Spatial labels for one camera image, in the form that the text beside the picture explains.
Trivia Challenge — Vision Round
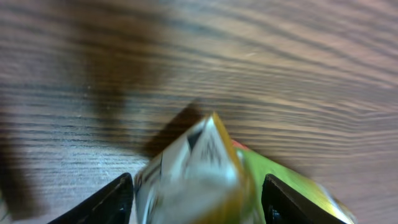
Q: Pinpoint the green gold snack packet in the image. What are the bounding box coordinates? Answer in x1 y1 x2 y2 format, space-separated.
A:
134 114 356 224

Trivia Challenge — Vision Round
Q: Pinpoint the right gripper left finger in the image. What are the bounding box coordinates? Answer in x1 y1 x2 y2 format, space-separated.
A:
49 172 134 224

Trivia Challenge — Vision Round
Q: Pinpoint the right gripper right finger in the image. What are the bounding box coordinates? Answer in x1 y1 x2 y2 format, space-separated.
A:
261 174 346 224

